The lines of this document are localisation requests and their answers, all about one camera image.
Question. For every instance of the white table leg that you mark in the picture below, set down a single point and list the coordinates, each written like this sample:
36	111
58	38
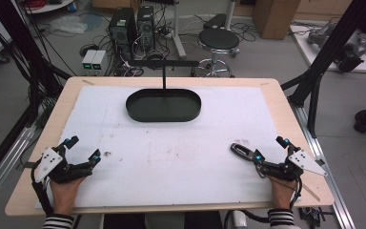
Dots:
178	31

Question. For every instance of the small electronics boards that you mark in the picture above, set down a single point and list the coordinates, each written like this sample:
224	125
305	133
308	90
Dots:
313	216

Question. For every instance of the large black computer tower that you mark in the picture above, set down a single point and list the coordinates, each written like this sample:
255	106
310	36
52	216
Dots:
122	31

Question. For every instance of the brown cardboard box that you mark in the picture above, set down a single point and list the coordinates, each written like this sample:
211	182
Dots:
274	17

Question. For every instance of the white power supply unit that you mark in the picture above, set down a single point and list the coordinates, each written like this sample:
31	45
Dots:
88	59
99	60

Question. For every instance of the black metal frame strut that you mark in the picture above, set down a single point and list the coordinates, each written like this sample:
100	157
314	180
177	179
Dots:
324	60

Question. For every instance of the white foam mat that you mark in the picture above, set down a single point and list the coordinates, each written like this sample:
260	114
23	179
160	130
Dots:
178	165

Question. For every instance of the person's left hand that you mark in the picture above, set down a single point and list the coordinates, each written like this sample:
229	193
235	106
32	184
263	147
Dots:
64	195

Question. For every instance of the white floor board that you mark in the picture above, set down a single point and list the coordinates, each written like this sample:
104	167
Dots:
311	54

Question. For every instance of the black stand with oval tray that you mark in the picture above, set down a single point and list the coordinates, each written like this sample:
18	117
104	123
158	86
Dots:
163	105

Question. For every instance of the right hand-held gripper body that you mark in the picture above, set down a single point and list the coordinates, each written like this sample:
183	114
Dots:
294	165

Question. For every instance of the white device under table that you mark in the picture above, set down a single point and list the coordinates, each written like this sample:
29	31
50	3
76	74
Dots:
239	220

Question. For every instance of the aluminium rail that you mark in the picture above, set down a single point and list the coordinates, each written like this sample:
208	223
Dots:
6	165
327	178

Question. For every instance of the person's right hand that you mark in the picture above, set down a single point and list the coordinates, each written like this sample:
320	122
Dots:
282	194

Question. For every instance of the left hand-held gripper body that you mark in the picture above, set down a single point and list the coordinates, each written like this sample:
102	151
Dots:
48	162

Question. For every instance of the clear plastic bag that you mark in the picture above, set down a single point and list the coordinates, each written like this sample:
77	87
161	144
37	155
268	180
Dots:
68	24

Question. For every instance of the thin wooden stick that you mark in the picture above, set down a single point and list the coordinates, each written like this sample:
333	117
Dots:
311	192

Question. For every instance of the person's legs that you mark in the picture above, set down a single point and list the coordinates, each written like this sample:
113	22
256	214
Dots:
124	221

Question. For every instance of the black round stool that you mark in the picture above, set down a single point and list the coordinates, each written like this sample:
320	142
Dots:
218	39

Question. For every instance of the round white table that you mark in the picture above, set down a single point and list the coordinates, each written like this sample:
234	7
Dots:
49	5

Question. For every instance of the dark grey metal carabiner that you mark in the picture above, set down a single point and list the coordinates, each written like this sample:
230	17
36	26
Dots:
241	150

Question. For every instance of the slim black computer tower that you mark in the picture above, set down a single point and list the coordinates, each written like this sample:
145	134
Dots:
146	27

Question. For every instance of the grey robot device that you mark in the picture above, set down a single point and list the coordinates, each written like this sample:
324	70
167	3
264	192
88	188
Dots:
349	47

